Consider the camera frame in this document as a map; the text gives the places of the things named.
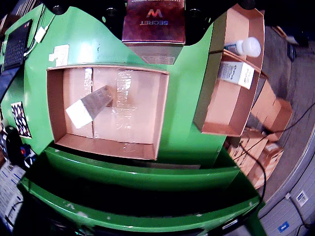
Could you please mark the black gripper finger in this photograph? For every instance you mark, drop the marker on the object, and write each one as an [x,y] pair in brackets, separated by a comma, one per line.
[197,27]
[98,9]

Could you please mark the dark red carton box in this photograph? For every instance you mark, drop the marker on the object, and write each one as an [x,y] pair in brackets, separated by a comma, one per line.
[152,29]

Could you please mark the cardboard box with divider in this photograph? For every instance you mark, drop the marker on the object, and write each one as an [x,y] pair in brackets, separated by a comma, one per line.
[226,110]

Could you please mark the tall white carton box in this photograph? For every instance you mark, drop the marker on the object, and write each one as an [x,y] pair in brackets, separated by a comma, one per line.
[88,108]

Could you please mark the shallow cardboard tray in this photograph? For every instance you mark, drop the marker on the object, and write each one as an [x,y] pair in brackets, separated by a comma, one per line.
[137,110]

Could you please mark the taped cardboard box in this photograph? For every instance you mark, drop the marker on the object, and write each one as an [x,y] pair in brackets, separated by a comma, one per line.
[270,162]

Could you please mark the white bottle with round cap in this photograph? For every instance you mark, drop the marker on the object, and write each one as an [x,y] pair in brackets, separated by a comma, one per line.
[251,46]

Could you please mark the white scribbled paper cutout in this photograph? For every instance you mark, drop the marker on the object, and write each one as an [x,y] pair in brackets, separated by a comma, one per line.
[60,55]

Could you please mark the white carton with cow print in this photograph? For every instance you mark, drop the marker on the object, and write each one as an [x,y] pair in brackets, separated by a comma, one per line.
[236,75]

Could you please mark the black laptop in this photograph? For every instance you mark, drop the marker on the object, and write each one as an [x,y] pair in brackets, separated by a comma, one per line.
[17,44]

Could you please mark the black white patterned card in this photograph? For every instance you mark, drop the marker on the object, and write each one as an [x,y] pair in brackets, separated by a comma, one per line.
[21,120]

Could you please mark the white printed paper sheets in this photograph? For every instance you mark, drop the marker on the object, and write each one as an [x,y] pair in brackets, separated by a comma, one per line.
[7,186]

